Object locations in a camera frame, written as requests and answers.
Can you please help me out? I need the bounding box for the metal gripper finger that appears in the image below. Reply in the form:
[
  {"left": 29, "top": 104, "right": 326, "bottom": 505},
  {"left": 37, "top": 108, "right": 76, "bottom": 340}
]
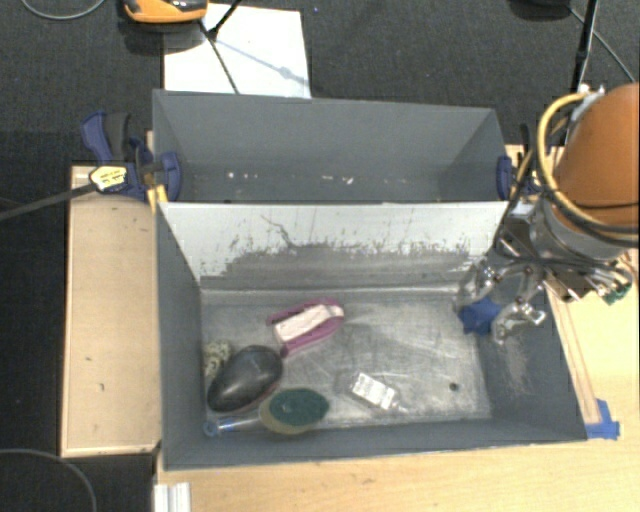
[
  {"left": 452, "top": 258, "right": 502, "bottom": 314},
  {"left": 491, "top": 272, "right": 549, "bottom": 347}
]

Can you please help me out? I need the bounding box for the blue soft block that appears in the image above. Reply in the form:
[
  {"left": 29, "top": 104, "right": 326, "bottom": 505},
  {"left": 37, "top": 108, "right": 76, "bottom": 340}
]
[{"left": 457, "top": 297, "right": 504, "bottom": 336}]

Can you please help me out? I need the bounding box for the purple and white brush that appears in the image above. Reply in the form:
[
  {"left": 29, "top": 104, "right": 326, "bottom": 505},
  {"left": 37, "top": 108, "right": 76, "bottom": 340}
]
[{"left": 266, "top": 297, "right": 346, "bottom": 357}]

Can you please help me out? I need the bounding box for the grey metal bin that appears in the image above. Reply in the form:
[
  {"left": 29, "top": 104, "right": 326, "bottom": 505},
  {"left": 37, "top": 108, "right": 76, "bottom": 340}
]
[{"left": 151, "top": 88, "right": 589, "bottom": 471}]

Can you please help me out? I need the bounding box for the black oval object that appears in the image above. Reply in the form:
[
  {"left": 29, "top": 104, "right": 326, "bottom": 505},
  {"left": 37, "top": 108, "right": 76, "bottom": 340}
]
[{"left": 206, "top": 344, "right": 285, "bottom": 415}]

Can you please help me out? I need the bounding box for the speckled grey lump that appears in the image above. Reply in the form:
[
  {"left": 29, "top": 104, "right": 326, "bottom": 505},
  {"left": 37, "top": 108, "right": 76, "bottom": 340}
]
[{"left": 202, "top": 339, "right": 233, "bottom": 377}]

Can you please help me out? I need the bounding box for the pale wood board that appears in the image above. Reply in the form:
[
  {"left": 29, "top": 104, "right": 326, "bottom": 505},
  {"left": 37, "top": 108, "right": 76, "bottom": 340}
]
[{"left": 60, "top": 166, "right": 162, "bottom": 457}]

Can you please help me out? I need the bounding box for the green scrub brush clear handle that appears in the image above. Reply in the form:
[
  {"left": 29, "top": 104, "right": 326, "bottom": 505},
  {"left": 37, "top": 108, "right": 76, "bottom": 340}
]
[{"left": 202, "top": 387, "right": 331, "bottom": 438}]

